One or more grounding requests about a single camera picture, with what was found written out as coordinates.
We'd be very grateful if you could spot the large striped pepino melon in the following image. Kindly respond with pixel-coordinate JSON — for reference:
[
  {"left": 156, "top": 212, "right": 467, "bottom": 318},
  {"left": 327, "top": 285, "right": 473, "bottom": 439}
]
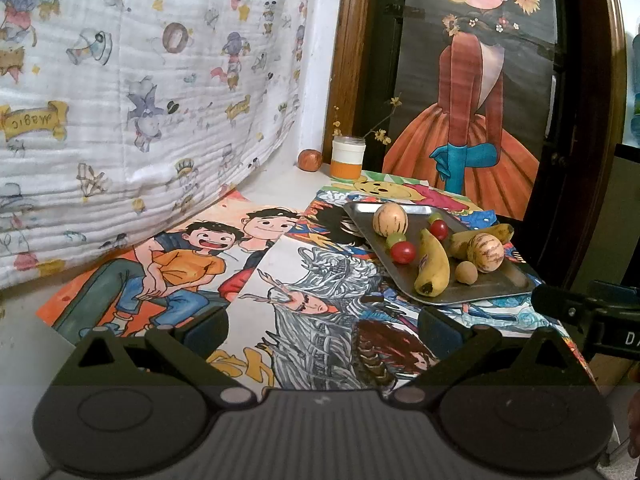
[{"left": 372, "top": 202, "right": 408, "bottom": 238}]

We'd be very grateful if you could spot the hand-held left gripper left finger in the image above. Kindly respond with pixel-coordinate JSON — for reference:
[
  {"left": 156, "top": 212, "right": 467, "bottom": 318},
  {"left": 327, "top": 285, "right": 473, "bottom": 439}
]
[{"left": 50, "top": 306, "right": 258, "bottom": 408}]

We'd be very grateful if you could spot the yellow bear drawing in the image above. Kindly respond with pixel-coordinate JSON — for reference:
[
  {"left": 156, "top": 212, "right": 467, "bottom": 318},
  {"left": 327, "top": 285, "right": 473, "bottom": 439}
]
[{"left": 317, "top": 170, "right": 481, "bottom": 213}]

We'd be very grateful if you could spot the metal tray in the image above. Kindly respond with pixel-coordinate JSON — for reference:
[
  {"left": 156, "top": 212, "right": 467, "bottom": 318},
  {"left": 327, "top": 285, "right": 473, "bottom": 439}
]
[{"left": 342, "top": 201, "right": 536, "bottom": 306}]

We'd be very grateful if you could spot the small red apple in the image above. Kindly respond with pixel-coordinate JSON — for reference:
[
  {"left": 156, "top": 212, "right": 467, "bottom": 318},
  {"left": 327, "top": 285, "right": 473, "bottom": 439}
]
[{"left": 298, "top": 148, "right": 324, "bottom": 173}]

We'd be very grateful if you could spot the white printed blanket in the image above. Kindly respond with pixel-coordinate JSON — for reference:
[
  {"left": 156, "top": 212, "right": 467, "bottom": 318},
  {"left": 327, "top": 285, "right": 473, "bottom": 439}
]
[{"left": 0, "top": 0, "right": 321, "bottom": 291}]

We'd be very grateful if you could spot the wall poster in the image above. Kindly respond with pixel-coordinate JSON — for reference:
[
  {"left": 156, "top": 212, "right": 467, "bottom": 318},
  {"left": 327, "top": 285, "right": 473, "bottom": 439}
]
[{"left": 382, "top": 0, "right": 558, "bottom": 221}]

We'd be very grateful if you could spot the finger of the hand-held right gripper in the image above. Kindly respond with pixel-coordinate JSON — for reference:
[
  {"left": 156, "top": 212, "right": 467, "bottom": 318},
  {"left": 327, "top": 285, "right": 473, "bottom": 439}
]
[
  {"left": 531, "top": 284, "right": 588, "bottom": 322},
  {"left": 587, "top": 280, "right": 640, "bottom": 306}
]

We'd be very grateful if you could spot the white-haired warrior drawing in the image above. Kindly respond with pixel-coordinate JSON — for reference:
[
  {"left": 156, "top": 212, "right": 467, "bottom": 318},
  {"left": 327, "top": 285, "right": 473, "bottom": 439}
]
[{"left": 205, "top": 232, "right": 451, "bottom": 391}]

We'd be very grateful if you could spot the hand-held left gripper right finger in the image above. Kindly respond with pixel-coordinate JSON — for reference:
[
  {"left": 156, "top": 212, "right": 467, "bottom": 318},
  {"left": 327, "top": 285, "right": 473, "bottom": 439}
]
[{"left": 387, "top": 304, "right": 596, "bottom": 408}]

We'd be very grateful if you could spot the small striped pepino melon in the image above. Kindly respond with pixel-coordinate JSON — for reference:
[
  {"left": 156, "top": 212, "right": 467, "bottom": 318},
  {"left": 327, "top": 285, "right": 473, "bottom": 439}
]
[{"left": 467, "top": 232, "right": 505, "bottom": 273}]

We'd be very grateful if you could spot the yellow banana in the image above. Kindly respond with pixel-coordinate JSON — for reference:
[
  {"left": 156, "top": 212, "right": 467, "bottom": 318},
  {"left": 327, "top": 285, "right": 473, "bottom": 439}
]
[
  {"left": 446, "top": 223, "right": 515, "bottom": 261},
  {"left": 413, "top": 228, "right": 451, "bottom": 297}
]

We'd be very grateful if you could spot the brown wooden door frame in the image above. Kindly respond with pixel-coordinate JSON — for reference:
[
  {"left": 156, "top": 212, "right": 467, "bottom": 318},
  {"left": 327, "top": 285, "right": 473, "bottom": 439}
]
[{"left": 327, "top": 0, "right": 631, "bottom": 281}]

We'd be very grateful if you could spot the white and orange jar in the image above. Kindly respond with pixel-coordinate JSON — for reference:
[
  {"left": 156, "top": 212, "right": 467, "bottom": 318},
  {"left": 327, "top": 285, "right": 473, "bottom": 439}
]
[{"left": 331, "top": 135, "right": 366, "bottom": 180}]

